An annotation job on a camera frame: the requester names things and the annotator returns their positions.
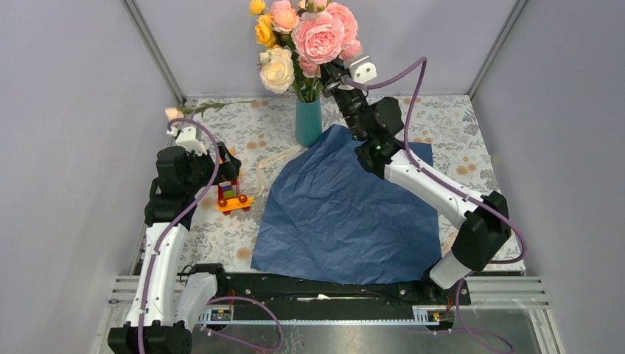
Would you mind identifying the flower bouquet in vase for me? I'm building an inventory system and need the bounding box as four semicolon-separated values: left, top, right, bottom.
248;0;365;103

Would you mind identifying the yellow red toy block car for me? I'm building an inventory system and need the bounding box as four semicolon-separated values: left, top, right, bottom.
216;148;254;215

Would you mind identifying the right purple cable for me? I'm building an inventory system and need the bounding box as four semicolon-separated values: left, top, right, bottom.
343;56;528;353

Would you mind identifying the peach pink flower stem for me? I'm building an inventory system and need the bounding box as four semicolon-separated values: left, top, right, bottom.
270;0;300;34

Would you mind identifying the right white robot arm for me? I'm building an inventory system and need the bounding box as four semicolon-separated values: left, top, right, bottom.
321;59;511;304

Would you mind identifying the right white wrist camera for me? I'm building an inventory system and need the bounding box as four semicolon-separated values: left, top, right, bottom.
345;53;377;84

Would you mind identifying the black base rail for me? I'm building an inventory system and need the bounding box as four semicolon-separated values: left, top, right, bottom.
197;264;472;324

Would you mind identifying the pink flowers bunch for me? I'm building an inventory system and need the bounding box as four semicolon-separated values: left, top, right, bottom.
291;1;362;79

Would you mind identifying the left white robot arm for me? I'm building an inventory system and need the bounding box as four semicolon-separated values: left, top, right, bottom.
107;142;242;353

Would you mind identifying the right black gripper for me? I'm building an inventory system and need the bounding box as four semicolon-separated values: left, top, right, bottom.
316;47;369;142

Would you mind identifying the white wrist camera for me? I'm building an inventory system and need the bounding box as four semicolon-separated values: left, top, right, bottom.
167;126;208;156
345;53;377;84

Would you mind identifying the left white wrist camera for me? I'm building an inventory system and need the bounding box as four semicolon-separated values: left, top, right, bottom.
167;126;208;156

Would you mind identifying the teal ceramic vase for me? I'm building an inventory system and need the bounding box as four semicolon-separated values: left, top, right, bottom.
295;99;322;147

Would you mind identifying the blue wrapping paper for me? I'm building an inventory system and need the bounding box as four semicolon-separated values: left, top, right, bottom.
251;125;442;285

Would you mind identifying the cream rosebud flower stem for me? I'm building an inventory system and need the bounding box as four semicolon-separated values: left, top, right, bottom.
165;100;253;121

